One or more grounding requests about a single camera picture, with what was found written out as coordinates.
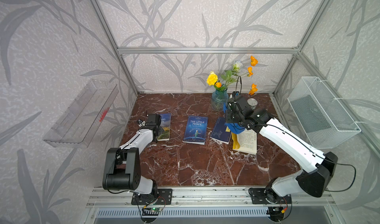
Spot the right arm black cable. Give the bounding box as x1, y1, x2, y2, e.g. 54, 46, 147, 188
234, 75, 357, 193

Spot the blue cloth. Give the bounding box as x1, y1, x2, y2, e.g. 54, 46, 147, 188
223, 103, 245, 134

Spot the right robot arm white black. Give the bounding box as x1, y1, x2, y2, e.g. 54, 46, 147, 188
224, 91, 338, 204

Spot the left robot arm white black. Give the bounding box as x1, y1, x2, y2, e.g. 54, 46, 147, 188
102, 114, 163, 196

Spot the The Little Prince blue book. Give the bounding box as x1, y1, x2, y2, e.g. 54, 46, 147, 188
183, 116, 208, 145

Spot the open silver tin can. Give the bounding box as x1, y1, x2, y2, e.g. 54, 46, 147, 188
247, 98, 258, 110

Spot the right circuit board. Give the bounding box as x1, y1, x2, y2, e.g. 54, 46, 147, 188
267, 207, 287, 220

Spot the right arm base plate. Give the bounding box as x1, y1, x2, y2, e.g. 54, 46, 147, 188
248, 187, 292, 205

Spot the aluminium front rail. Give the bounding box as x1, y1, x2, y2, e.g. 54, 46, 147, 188
86, 186, 336, 208

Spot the white wire basket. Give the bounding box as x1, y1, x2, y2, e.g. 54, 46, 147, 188
288, 76, 361, 149

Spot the dark navy Chinese book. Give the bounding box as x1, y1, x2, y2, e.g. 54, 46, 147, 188
210, 117, 231, 144

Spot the Animal Farm book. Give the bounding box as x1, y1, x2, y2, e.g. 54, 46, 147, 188
157, 113, 171, 141

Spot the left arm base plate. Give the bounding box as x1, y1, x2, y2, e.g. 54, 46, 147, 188
131, 188, 173, 206

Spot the clear acrylic shelf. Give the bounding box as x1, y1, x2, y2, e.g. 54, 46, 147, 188
43, 79, 119, 148

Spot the yellow orange flower bouquet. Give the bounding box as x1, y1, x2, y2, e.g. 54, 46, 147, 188
206, 56, 258, 91

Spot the left circuit board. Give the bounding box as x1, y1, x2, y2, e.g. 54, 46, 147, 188
142, 206, 165, 216

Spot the glass vase teal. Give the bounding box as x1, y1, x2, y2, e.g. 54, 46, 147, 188
211, 89, 229, 111

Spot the circuit board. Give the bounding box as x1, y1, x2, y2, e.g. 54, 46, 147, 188
142, 206, 165, 216
267, 207, 287, 220

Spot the yellow book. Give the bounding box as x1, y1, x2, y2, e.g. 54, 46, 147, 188
232, 130, 257, 155

